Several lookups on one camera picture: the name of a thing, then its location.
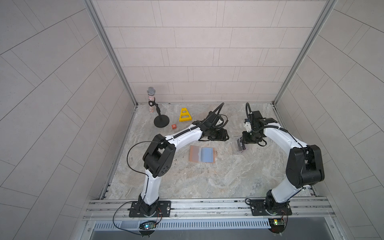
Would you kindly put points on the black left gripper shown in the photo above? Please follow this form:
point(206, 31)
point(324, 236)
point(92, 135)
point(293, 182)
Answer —
point(221, 137)

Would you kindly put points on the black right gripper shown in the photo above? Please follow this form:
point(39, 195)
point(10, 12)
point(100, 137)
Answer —
point(246, 140)

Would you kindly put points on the white vent grille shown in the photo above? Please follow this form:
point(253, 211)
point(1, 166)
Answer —
point(213, 224)

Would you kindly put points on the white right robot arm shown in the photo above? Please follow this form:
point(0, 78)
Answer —
point(304, 165)

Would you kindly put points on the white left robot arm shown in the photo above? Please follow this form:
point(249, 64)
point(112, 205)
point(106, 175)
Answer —
point(159, 156)

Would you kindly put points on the yellow triangular stand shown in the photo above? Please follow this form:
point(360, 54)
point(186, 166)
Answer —
point(185, 115)

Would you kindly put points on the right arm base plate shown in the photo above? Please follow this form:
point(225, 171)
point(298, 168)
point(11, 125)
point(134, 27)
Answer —
point(268, 207)

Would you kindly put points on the aluminium mounting rail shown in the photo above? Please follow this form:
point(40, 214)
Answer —
point(299, 207)

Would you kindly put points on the glass bottle with grey cap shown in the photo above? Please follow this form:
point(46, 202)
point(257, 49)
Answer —
point(151, 97)

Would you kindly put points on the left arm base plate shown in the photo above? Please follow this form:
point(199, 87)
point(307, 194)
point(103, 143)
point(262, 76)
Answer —
point(139, 209)

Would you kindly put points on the right circuit board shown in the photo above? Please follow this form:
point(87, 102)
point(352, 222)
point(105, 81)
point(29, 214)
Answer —
point(277, 226)

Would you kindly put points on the black round-base stand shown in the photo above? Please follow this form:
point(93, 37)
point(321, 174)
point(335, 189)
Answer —
point(160, 121)

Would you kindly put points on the left green circuit board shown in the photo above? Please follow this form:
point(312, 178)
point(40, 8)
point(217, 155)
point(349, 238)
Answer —
point(147, 228)

